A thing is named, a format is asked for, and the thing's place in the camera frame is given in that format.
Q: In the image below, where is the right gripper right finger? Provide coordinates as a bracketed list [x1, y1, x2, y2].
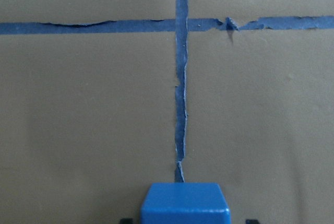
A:
[245, 219, 258, 224]

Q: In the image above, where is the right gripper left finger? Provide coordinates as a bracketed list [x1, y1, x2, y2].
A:
[119, 218, 132, 224]

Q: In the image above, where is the blue block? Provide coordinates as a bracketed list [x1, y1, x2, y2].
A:
[140, 182, 231, 223]

